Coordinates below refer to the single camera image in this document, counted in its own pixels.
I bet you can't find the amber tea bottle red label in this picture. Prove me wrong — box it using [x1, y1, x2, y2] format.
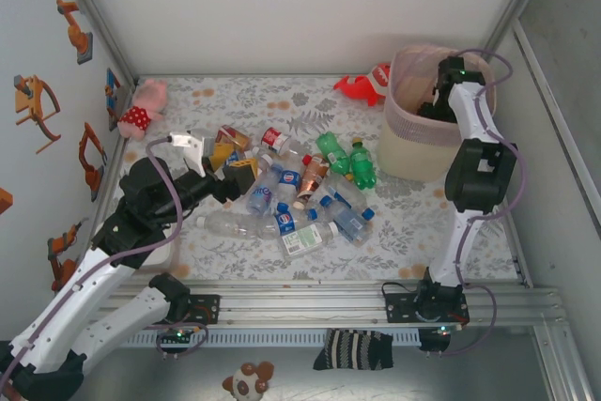
[215, 124, 253, 153]

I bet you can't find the large clear bottle white cap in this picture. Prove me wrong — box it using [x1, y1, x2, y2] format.
[194, 210, 278, 240]

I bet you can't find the Pepsi bottle blue label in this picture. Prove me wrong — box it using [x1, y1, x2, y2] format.
[276, 163, 304, 213]
[255, 209, 320, 240]

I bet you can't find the clear cola bottle red label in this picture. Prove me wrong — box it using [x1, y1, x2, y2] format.
[260, 127, 301, 158]

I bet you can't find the brown coffee bottle red cap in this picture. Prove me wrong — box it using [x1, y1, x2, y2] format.
[293, 154, 330, 212]

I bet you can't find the bottle with green white label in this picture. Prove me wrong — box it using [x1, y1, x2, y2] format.
[276, 220, 340, 260]

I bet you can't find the green Sprite bottle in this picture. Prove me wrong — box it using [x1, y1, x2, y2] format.
[314, 131, 353, 181]
[349, 136, 378, 191]

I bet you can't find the crushed clear bottle blue cap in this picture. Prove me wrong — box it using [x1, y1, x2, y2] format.
[323, 177, 377, 222]

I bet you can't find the water bottle blue label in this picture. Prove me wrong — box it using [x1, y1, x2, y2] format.
[318, 193, 372, 247]

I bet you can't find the cream bin with pink liner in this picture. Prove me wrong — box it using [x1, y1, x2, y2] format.
[378, 43, 499, 181]

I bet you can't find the pink pig plush toy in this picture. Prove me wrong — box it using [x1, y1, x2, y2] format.
[116, 79, 169, 140]

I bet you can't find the white slotted box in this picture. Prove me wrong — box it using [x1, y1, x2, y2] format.
[135, 240, 175, 275]

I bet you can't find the floral tablecloth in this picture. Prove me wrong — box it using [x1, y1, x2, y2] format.
[96, 72, 525, 283]

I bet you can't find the red shark plush toy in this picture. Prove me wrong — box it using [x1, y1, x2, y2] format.
[332, 62, 393, 108]

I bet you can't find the black white striped sock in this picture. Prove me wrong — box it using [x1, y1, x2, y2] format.
[313, 328, 394, 372]

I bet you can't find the brown white plush toy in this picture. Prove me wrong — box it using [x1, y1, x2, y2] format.
[222, 362, 276, 397]

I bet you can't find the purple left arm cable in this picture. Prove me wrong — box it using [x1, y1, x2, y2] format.
[0, 136, 208, 391]

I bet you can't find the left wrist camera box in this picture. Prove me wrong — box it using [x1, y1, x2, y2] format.
[168, 131, 208, 177]

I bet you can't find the blue orange wall sticker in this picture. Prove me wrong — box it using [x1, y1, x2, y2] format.
[103, 67, 135, 132]

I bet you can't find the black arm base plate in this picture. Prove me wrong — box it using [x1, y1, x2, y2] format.
[134, 294, 222, 326]
[382, 291, 470, 326]

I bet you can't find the aluminium mounting rail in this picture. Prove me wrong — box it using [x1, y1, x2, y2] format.
[44, 281, 569, 331]

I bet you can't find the orange chair wall sticker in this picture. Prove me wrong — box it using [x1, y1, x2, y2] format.
[12, 74, 62, 155]

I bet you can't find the white slotted cable duct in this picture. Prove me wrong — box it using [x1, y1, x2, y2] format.
[63, 329, 422, 347]

